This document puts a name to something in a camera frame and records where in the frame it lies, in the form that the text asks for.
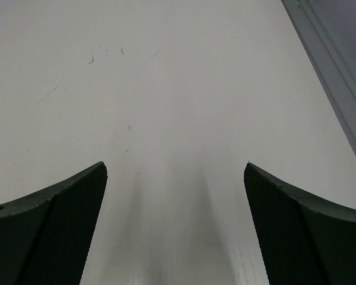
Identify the right aluminium frame rail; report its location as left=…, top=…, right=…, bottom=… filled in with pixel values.
left=282, top=1, right=356, bottom=156

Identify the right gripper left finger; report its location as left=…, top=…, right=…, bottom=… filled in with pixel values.
left=0, top=161, right=107, bottom=284

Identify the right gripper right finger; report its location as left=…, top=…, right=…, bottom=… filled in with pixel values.
left=244, top=163, right=356, bottom=284

